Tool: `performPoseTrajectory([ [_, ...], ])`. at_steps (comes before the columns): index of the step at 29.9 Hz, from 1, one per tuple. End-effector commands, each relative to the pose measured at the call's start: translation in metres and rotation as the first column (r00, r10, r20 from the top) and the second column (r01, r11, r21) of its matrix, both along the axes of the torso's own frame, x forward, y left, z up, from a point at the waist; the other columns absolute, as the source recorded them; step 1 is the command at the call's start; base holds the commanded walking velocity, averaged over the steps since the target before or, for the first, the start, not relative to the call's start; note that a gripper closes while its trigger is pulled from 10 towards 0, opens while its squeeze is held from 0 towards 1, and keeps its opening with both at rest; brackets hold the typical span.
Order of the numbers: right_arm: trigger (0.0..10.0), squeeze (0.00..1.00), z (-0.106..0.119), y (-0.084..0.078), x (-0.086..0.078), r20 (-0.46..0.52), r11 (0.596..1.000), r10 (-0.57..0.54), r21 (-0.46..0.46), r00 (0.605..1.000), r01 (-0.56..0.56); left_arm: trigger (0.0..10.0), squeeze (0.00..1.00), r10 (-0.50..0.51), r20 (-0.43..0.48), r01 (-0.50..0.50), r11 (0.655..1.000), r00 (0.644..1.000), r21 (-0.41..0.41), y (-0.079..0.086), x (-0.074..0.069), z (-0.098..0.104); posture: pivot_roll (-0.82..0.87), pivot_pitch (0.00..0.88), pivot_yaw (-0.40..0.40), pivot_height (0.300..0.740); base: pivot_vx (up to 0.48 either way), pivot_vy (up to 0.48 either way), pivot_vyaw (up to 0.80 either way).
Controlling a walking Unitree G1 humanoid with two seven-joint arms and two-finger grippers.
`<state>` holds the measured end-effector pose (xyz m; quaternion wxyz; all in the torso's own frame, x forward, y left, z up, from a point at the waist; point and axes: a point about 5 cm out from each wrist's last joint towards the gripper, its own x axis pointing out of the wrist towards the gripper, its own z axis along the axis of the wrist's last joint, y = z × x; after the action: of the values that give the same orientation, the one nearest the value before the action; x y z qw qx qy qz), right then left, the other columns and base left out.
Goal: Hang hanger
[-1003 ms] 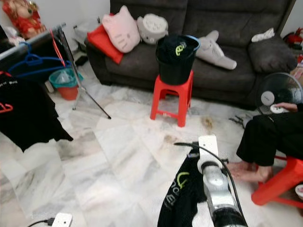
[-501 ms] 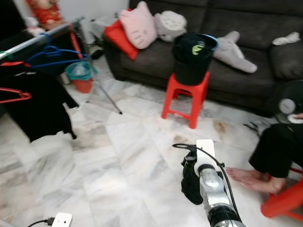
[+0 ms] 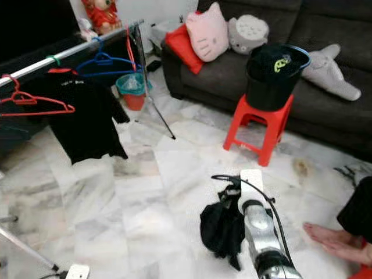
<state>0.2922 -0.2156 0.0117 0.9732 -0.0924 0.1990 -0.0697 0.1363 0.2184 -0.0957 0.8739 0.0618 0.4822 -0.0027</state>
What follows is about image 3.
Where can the grey round plush pillow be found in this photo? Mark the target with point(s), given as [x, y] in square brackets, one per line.
[249, 34]

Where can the pink cat face pillow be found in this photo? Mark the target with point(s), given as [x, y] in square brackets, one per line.
[206, 35]

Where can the thin red clothes hanger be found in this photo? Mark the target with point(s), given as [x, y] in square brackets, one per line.
[132, 53]

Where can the dark grey sofa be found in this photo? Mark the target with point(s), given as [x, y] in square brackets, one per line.
[221, 78]

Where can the person bare foot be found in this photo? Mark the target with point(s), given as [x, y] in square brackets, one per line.
[337, 244]

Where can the silver metal clothes rack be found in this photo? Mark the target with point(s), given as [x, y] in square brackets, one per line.
[35, 67]

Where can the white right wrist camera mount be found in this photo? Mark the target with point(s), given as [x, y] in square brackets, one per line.
[251, 181]

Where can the person leg black trousers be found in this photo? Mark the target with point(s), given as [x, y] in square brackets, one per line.
[357, 212]

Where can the long grey plush pillow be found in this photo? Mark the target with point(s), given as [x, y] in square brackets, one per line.
[328, 71]

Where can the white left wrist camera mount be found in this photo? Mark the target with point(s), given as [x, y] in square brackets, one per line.
[77, 272]

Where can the blue clothes hanger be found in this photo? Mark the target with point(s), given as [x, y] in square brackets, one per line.
[103, 56]

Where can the red doll figure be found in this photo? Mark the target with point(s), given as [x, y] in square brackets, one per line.
[102, 14]

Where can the red bin with teal bag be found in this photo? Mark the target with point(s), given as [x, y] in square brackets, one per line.
[133, 102]

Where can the red plastic clothes hanger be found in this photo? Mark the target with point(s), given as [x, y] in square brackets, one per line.
[61, 105]

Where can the black laundry basket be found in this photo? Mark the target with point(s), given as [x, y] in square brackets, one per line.
[270, 94]

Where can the black t-shirt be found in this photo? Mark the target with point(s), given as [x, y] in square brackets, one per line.
[90, 125]
[221, 232]

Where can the red cushion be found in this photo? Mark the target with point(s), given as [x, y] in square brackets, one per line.
[180, 47]

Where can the red hanger with green hook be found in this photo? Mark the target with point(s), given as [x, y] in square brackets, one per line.
[56, 59]

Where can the red plastic stool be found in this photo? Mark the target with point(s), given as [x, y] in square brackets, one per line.
[361, 273]
[264, 123]

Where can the black television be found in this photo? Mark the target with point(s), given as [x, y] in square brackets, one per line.
[35, 23]

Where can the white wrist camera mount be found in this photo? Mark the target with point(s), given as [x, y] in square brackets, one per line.
[251, 181]
[77, 272]

